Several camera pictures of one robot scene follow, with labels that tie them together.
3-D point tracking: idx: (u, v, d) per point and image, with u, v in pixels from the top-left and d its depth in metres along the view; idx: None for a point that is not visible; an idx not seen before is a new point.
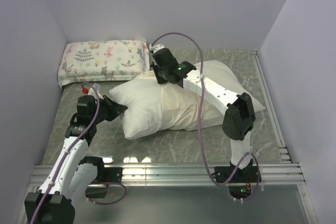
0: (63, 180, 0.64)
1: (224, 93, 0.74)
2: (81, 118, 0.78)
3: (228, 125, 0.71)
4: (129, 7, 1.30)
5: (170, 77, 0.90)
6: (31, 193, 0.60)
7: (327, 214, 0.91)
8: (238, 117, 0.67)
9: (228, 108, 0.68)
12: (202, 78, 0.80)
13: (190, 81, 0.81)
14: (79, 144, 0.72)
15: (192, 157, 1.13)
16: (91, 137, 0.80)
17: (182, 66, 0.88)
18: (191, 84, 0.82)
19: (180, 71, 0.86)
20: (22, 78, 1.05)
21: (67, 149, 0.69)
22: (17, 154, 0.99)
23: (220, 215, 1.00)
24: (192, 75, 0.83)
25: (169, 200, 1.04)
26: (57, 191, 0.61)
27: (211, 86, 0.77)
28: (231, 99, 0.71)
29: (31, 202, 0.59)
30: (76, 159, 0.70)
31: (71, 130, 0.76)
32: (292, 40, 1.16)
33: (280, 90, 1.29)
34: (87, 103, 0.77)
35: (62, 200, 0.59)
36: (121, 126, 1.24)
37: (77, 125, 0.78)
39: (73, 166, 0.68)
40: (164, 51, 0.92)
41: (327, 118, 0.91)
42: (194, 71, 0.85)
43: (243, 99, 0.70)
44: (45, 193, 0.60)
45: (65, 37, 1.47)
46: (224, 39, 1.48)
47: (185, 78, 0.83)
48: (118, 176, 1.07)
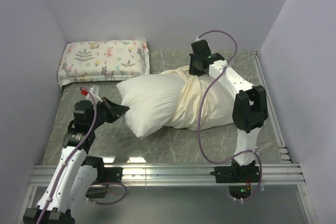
0: (61, 195, 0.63)
1: (241, 82, 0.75)
2: (79, 125, 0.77)
3: (236, 112, 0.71)
4: (129, 6, 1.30)
5: (199, 64, 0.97)
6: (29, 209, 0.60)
7: (328, 214, 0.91)
8: (247, 104, 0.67)
9: (239, 93, 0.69)
12: (226, 67, 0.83)
13: (214, 67, 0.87)
14: (77, 155, 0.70)
15: (192, 157, 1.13)
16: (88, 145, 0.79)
17: (212, 55, 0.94)
18: (216, 71, 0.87)
19: (209, 58, 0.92)
20: (22, 78, 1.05)
21: (64, 161, 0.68)
22: (17, 155, 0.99)
23: (220, 215, 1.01)
24: (218, 64, 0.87)
25: (169, 200, 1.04)
26: (55, 208, 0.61)
27: (231, 75, 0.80)
28: (245, 88, 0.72)
29: (30, 219, 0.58)
30: (74, 170, 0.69)
31: (70, 139, 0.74)
32: (292, 40, 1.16)
33: (280, 90, 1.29)
34: (85, 110, 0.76)
35: (61, 216, 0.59)
36: (121, 126, 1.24)
37: (75, 133, 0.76)
39: (71, 178, 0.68)
40: (200, 42, 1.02)
41: (327, 118, 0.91)
42: (221, 61, 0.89)
43: (258, 90, 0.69)
44: (43, 210, 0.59)
45: (65, 37, 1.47)
46: (224, 38, 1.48)
47: (211, 65, 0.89)
48: (118, 176, 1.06)
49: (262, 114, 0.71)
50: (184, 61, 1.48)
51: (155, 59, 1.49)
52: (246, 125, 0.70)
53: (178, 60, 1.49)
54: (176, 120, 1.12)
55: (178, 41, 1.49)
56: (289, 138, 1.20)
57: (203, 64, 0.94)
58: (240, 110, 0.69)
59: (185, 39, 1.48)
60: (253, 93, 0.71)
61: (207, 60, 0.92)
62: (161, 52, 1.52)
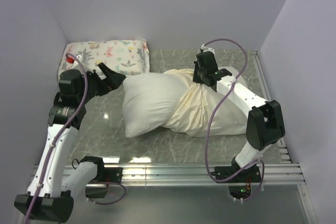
0: (52, 180, 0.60)
1: (252, 97, 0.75)
2: (66, 97, 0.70)
3: (250, 129, 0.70)
4: (129, 7, 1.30)
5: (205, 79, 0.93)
6: (20, 196, 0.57)
7: (328, 214, 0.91)
8: (261, 120, 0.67)
9: (252, 109, 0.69)
12: (234, 82, 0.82)
13: (223, 83, 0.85)
14: (65, 134, 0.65)
15: (192, 157, 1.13)
16: (79, 120, 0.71)
17: (219, 71, 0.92)
18: (223, 86, 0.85)
19: (217, 75, 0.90)
20: (22, 79, 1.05)
21: (51, 144, 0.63)
22: (17, 155, 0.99)
23: (219, 215, 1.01)
24: (226, 80, 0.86)
25: (170, 200, 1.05)
26: (47, 193, 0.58)
27: (240, 90, 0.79)
28: (259, 104, 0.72)
29: (22, 205, 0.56)
30: (63, 152, 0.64)
31: (55, 115, 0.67)
32: (292, 40, 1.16)
33: (280, 91, 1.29)
34: (71, 81, 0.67)
35: (54, 202, 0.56)
36: (121, 126, 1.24)
37: (62, 108, 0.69)
39: (60, 160, 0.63)
40: (208, 54, 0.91)
41: (327, 118, 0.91)
42: (229, 76, 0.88)
43: (271, 105, 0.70)
44: (34, 196, 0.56)
45: (65, 37, 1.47)
46: (224, 39, 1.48)
47: (219, 81, 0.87)
48: (118, 176, 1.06)
49: (277, 130, 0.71)
50: (184, 61, 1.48)
51: (155, 59, 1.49)
52: (262, 144, 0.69)
53: (178, 60, 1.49)
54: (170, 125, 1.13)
55: (178, 41, 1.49)
56: (289, 138, 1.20)
57: (211, 81, 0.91)
58: (254, 127, 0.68)
59: (185, 39, 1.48)
60: (266, 109, 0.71)
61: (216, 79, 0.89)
62: (161, 52, 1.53)
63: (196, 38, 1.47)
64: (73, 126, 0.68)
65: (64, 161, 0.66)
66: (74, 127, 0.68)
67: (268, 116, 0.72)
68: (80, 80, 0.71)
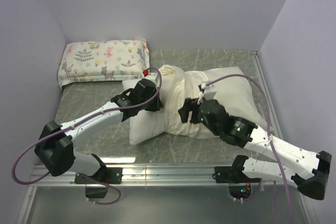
0: (81, 131, 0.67)
1: (303, 156, 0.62)
2: (133, 95, 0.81)
3: (310, 189, 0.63)
4: (129, 6, 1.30)
5: (226, 138, 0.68)
6: (54, 121, 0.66)
7: (328, 215, 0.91)
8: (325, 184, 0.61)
9: (317, 178, 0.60)
12: (272, 140, 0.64)
13: (258, 144, 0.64)
14: (115, 113, 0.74)
15: (192, 157, 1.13)
16: (127, 115, 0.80)
17: (239, 123, 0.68)
18: (258, 147, 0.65)
19: (238, 131, 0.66)
20: (22, 79, 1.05)
21: (103, 109, 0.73)
22: (17, 155, 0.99)
23: (219, 215, 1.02)
24: (256, 136, 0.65)
25: (169, 199, 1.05)
26: (70, 136, 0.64)
27: (284, 148, 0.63)
28: (314, 163, 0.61)
29: (49, 130, 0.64)
30: (104, 122, 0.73)
31: (118, 99, 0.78)
32: (292, 41, 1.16)
33: (280, 91, 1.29)
34: (145, 86, 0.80)
35: (68, 147, 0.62)
36: (121, 126, 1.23)
37: (125, 98, 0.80)
39: (97, 124, 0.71)
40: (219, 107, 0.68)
41: (326, 118, 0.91)
42: (256, 129, 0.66)
43: (326, 160, 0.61)
44: (61, 130, 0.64)
45: (65, 37, 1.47)
46: (224, 39, 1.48)
47: (251, 142, 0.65)
48: (118, 176, 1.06)
49: None
50: (184, 61, 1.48)
51: (155, 59, 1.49)
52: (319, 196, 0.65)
53: (178, 60, 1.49)
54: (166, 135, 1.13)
55: (178, 41, 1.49)
56: (289, 138, 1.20)
57: (237, 140, 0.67)
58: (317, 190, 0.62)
59: (185, 39, 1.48)
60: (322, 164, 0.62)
61: (244, 138, 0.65)
62: (161, 52, 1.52)
63: (195, 38, 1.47)
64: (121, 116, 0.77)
65: (93, 132, 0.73)
66: (121, 117, 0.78)
67: None
68: (151, 89, 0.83)
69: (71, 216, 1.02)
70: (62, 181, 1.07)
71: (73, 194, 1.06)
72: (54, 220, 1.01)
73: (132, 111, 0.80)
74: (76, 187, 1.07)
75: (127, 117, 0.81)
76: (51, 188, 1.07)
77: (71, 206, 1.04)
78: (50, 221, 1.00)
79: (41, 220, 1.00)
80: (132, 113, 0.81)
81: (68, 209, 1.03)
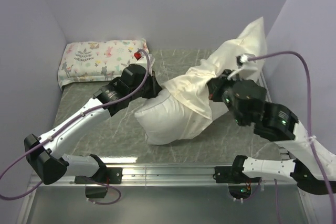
0: (61, 141, 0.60)
1: (331, 160, 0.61)
2: (121, 86, 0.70)
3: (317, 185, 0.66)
4: (129, 6, 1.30)
5: (262, 130, 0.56)
6: (32, 135, 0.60)
7: (328, 215, 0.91)
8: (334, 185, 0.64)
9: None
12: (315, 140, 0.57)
13: (300, 143, 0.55)
14: (98, 111, 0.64)
15: (192, 157, 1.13)
16: (116, 109, 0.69)
17: (283, 115, 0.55)
18: (298, 146, 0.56)
19: (284, 125, 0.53)
20: (22, 79, 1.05)
21: (83, 112, 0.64)
22: (17, 155, 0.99)
23: (219, 214, 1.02)
24: (300, 134, 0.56)
25: (169, 199, 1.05)
26: (49, 150, 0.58)
27: (319, 149, 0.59)
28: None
29: (28, 145, 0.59)
30: (87, 124, 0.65)
31: (102, 93, 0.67)
32: (292, 41, 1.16)
33: (280, 91, 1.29)
34: (133, 73, 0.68)
35: (48, 161, 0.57)
36: (121, 125, 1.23)
37: (111, 90, 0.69)
39: (80, 129, 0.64)
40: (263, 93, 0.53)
41: (327, 118, 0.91)
42: (297, 125, 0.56)
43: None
44: (38, 145, 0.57)
45: (65, 37, 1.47)
46: (224, 39, 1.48)
47: (292, 141, 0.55)
48: (118, 176, 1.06)
49: None
50: (184, 61, 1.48)
51: (155, 59, 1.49)
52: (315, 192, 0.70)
53: (178, 60, 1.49)
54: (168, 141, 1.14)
55: (178, 41, 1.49)
56: None
57: (273, 136, 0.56)
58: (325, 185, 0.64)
59: (185, 39, 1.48)
60: None
61: (290, 136, 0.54)
62: (161, 52, 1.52)
63: (195, 38, 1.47)
64: (108, 111, 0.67)
65: (80, 136, 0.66)
66: (109, 113, 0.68)
67: None
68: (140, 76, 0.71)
69: (71, 216, 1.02)
70: (62, 181, 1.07)
71: (73, 194, 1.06)
72: (54, 220, 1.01)
73: (121, 104, 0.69)
74: (76, 187, 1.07)
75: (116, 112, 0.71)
76: (51, 188, 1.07)
77: (71, 206, 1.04)
78: (50, 221, 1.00)
79: (42, 220, 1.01)
80: (121, 105, 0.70)
81: (68, 209, 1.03)
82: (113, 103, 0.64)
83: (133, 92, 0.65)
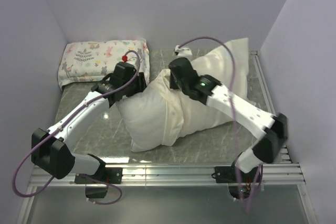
0: (72, 129, 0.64)
1: (259, 115, 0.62)
2: (114, 78, 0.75)
3: (262, 151, 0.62)
4: (129, 6, 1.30)
5: (190, 93, 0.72)
6: (40, 129, 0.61)
7: (328, 215, 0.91)
8: (275, 144, 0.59)
9: (265, 134, 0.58)
12: (231, 97, 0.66)
13: (218, 99, 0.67)
14: (100, 101, 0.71)
15: (192, 157, 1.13)
16: (114, 100, 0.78)
17: (203, 80, 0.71)
18: (217, 103, 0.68)
19: (203, 87, 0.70)
20: (22, 79, 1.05)
21: (86, 102, 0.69)
22: (17, 154, 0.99)
23: (219, 215, 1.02)
24: (217, 92, 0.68)
25: (169, 199, 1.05)
26: (62, 138, 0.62)
27: (241, 106, 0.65)
28: (268, 123, 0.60)
29: (37, 138, 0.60)
30: (91, 114, 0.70)
31: (98, 86, 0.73)
32: (292, 41, 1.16)
33: (280, 91, 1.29)
34: (125, 67, 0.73)
35: (63, 147, 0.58)
36: (121, 126, 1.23)
37: (106, 84, 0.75)
39: (85, 119, 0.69)
40: (186, 63, 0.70)
41: (327, 118, 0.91)
42: (220, 87, 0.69)
43: (281, 121, 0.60)
44: (51, 134, 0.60)
45: (65, 37, 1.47)
46: (224, 39, 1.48)
47: (211, 97, 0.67)
48: (118, 176, 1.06)
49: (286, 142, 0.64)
50: None
51: (155, 59, 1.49)
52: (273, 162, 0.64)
53: None
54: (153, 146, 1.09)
55: (178, 41, 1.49)
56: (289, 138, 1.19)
57: (199, 96, 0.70)
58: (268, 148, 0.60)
59: (185, 39, 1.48)
60: (275, 127, 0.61)
61: (206, 93, 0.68)
62: (161, 52, 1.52)
63: (196, 38, 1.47)
64: (108, 102, 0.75)
65: (85, 126, 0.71)
66: (107, 103, 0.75)
67: None
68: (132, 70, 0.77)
69: (71, 216, 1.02)
70: (62, 181, 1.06)
71: (73, 194, 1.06)
72: (54, 220, 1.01)
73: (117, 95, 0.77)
74: (76, 187, 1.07)
75: (113, 102, 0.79)
76: (51, 188, 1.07)
77: (71, 205, 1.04)
78: (50, 221, 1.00)
79: (42, 220, 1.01)
80: (117, 96, 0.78)
81: (68, 209, 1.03)
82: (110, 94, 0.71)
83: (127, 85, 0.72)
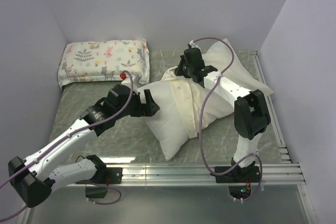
0: (47, 162, 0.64)
1: (237, 88, 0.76)
2: (107, 106, 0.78)
3: (238, 120, 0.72)
4: (129, 6, 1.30)
5: (192, 76, 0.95)
6: (17, 159, 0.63)
7: (328, 215, 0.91)
8: (246, 109, 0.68)
9: (237, 99, 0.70)
12: (220, 76, 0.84)
13: (209, 78, 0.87)
14: (85, 131, 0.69)
15: (192, 157, 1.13)
16: (103, 128, 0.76)
17: (205, 67, 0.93)
18: (210, 82, 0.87)
19: (202, 71, 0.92)
20: (22, 78, 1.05)
21: (70, 132, 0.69)
22: (17, 154, 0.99)
23: (219, 215, 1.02)
24: (211, 75, 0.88)
25: (169, 199, 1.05)
26: (34, 172, 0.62)
27: (226, 83, 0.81)
28: (243, 94, 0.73)
29: (12, 168, 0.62)
30: (73, 145, 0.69)
31: (88, 114, 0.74)
32: (292, 40, 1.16)
33: (280, 91, 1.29)
34: (118, 94, 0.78)
35: (33, 184, 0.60)
36: (121, 126, 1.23)
37: (96, 111, 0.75)
39: (64, 151, 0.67)
40: (195, 51, 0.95)
41: (327, 119, 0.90)
42: (215, 73, 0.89)
43: (255, 94, 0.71)
44: (23, 168, 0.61)
45: (65, 37, 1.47)
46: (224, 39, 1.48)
47: (205, 77, 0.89)
48: (118, 176, 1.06)
49: (264, 118, 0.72)
50: None
51: (155, 59, 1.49)
52: (250, 131, 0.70)
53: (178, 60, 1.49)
54: (181, 136, 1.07)
55: (178, 41, 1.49)
56: (289, 138, 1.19)
57: (198, 78, 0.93)
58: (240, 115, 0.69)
59: (185, 39, 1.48)
60: (251, 98, 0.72)
61: (202, 75, 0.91)
62: (161, 52, 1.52)
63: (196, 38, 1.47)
64: (95, 131, 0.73)
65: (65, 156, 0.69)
66: (95, 132, 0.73)
67: (254, 106, 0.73)
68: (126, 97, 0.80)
69: (71, 216, 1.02)
70: None
71: (73, 194, 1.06)
72: (54, 219, 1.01)
73: (106, 125, 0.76)
74: (77, 187, 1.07)
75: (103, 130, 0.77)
76: None
77: (71, 206, 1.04)
78: (50, 221, 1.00)
79: (41, 220, 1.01)
80: (106, 125, 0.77)
81: (68, 209, 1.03)
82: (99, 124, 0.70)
83: (121, 111, 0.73)
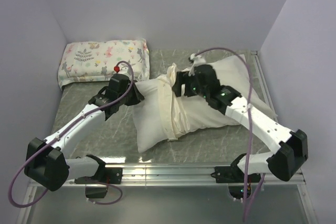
0: (69, 139, 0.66)
1: (275, 128, 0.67)
2: (109, 92, 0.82)
3: (277, 166, 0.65)
4: (129, 6, 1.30)
5: (210, 101, 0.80)
6: (37, 139, 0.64)
7: (328, 215, 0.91)
8: (290, 159, 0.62)
9: (282, 148, 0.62)
12: (249, 108, 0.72)
13: (235, 109, 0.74)
14: (97, 113, 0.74)
15: (192, 157, 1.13)
16: (110, 113, 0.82)
17: (225, 91, 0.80)
18: (236, 113, 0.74)
19: (223, 97, 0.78)
20: (22, 78, 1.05)
21: (84, 114, 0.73)
22: (17, 154, 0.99)
23: (219, 214, 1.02)
24: (237, 105, 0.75)
25: (169, 199, 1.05)
26: (59, 147, 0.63)
27: (258, 118, 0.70)
28: (285, 137, 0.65)
29: (33, 148, 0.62)
30: (87, 125, 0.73)
31: (95, 99, 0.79)
32: (291, 40, 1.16)
33: (279, 91, 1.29)
34: (119, 81, 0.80)
35: (59, 157, 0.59)
36: (121, 126, 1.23)
37: (102, 97, 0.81)
39: (82, 130, 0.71)
40: (210, 71, 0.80)
41: (327, 119, 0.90)
42: (239, 98, 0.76)
43: (299, 137, 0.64)
44: (48, 144, 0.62)
45: (65, 37, 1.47)
46: (224, 39, 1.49)
47: (230, 106, 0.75)
48: (118, 176, 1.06)
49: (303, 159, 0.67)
50: (184, 61, 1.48)
51: (155, 59, 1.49)
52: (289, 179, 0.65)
53: (178, 60, 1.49)
54: (155, 132, 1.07)
55: (178, 41, 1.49)
56: None
57: (218, 104, 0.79)
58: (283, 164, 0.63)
59: (185, 39, 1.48)
60: (292, 141, 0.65)
61: (224, 102, 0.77)
62: (161, 52, 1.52)
63: (195, 38, 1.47)
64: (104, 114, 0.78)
65: (80, 139, 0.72)
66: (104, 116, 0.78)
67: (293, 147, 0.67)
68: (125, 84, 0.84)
69: (71, 216, 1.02)
70: None
71: (73, 194, 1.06)
72: (54, 219, 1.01)
73: (113, 108, 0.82)
74: (77, 187, 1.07)
75: (110, 115, 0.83)
76: None
77: (71, 205, 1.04)
78: (50, 220, 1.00)
79: (41, 219, 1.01)
80: (113, 109, 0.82)
81: (68, 208, 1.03)
82: (107, 106, 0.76)
83: (122, 96, 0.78)
